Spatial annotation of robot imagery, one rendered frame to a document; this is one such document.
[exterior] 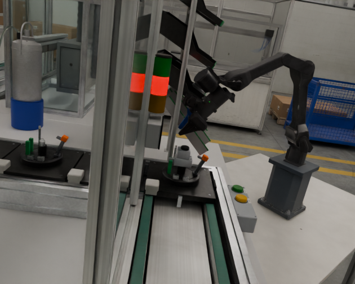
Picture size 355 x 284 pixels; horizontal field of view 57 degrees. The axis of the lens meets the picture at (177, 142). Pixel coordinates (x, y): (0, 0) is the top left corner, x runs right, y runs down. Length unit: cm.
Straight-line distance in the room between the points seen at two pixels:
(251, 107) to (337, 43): 549
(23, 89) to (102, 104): 150
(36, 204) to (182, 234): 47
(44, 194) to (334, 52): 977
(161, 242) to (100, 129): 68
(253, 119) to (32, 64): 411
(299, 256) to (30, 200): 88
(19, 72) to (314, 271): 151
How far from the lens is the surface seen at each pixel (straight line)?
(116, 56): 32
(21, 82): 181
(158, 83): 89
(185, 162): 117
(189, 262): 93
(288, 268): 112
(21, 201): 117
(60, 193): 111
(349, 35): 1052
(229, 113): 530
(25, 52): 178
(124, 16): 31
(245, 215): 110
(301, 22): 1003
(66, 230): 109
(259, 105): 535
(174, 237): 100
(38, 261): 99
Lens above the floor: 151
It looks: 20 degrees down
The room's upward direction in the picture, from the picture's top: 9 degrees clockwise
